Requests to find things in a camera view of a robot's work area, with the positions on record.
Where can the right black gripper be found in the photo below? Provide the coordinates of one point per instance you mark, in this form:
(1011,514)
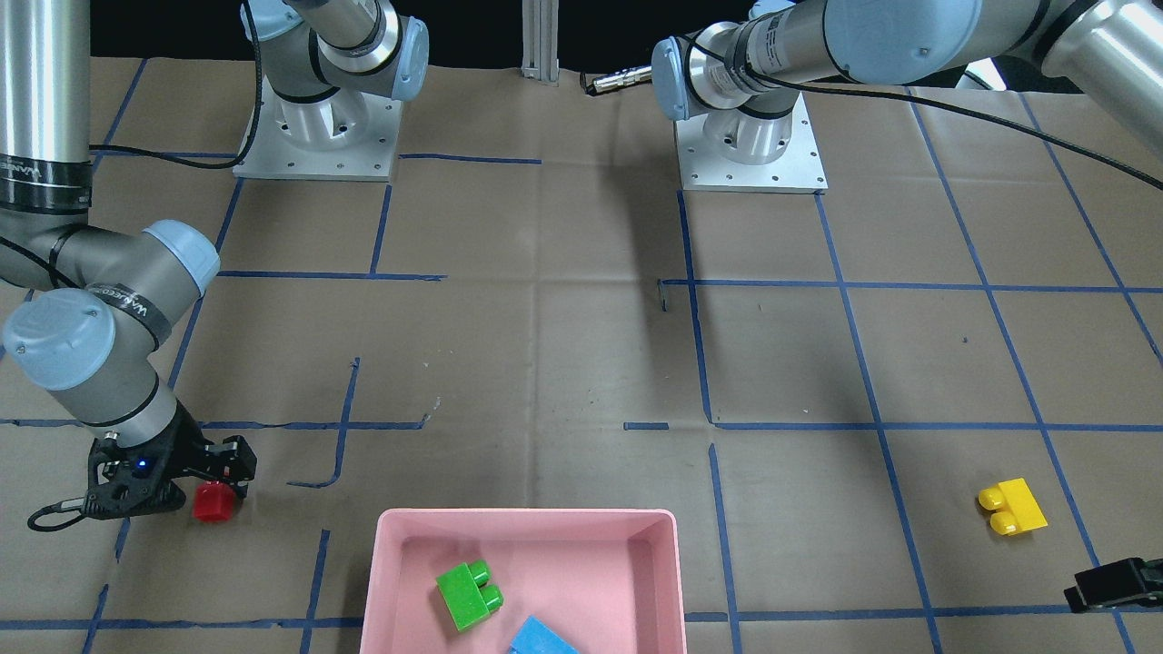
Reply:
(193,442)

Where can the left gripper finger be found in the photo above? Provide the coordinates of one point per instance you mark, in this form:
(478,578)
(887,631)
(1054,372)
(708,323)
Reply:
(1128,582)

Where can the red toy block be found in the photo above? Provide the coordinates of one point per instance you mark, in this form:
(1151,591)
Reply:
(214,502)

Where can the yellow toy block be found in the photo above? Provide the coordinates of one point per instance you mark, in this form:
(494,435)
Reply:
(1012,508)

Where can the green toy block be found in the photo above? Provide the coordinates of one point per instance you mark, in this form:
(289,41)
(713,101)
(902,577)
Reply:
(468,594)

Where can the blue toy block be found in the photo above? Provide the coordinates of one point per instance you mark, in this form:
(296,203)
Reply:
(536,637)

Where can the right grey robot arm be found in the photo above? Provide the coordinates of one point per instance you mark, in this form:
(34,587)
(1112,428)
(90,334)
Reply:
(106,300)

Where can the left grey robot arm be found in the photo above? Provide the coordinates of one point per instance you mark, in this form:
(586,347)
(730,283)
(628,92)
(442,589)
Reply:
(991,323)

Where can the pink plastic box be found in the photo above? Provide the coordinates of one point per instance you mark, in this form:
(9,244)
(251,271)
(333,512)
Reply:
(605,580)

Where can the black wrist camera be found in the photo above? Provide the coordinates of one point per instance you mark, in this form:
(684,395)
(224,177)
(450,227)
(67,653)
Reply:
(134,481)

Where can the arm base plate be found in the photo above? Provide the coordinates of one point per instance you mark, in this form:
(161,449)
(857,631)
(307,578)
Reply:
(739,150)
(350,136)

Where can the aluminium frame post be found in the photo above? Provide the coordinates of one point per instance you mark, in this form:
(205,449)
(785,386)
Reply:
(539,29)

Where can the metal cable connector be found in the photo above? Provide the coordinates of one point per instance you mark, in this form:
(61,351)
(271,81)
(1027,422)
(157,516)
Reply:
(614,82)

